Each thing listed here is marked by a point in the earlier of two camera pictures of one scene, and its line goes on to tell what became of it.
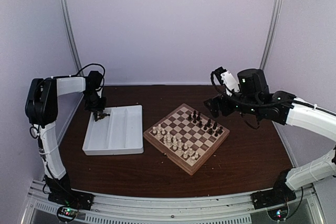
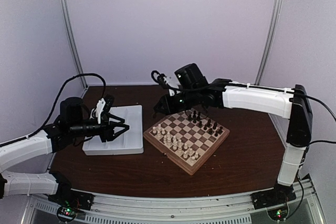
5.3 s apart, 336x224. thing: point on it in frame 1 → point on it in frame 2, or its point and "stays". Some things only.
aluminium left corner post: (67, 23) stays
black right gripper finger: (214, 105) → (163, 106)
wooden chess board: (187, 136) stays
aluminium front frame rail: (150, 207) stays
